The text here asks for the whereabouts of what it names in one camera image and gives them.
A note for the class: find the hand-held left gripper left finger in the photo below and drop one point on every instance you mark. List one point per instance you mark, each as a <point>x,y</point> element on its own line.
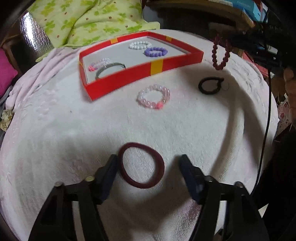
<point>108,178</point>

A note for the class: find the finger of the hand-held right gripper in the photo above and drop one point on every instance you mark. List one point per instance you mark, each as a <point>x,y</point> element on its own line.
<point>226,27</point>
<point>240,41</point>

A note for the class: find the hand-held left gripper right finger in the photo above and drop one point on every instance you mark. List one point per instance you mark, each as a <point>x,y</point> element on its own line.
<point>188,178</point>

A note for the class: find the red cardboard tray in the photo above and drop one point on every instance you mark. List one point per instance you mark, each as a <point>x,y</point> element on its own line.
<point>129,74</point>

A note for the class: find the silver bangle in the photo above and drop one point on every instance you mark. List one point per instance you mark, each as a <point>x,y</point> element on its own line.
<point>111,64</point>

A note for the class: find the person's right hand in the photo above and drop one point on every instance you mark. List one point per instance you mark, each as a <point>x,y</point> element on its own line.
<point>290,75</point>

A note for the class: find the orange red cloth pile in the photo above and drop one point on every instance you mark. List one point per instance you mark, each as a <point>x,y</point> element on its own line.
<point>252,61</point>

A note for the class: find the wooden bench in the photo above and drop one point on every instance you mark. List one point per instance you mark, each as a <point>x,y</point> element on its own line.
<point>208,9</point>

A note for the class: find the teal cardboard box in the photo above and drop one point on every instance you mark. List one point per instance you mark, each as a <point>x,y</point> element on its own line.
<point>245,5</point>

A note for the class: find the floral print bag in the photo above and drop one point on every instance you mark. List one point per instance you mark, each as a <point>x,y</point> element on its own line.
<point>283,113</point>

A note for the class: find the brown patterned cloth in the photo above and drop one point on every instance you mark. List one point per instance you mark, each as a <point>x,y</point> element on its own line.
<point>5,118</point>

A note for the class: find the pale pink fleece cloth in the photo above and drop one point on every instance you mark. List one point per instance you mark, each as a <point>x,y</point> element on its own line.
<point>44,69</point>

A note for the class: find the grey bed sheet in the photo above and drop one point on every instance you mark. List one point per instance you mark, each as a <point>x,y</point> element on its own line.
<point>2,102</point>

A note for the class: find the green floral quilt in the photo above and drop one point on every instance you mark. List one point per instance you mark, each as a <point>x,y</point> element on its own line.
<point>92,23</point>

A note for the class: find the magenta pillow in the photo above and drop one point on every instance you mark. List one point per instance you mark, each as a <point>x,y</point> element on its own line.
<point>7,74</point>

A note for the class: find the silver foil mat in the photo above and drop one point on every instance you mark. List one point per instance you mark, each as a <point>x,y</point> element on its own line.
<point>34,37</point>

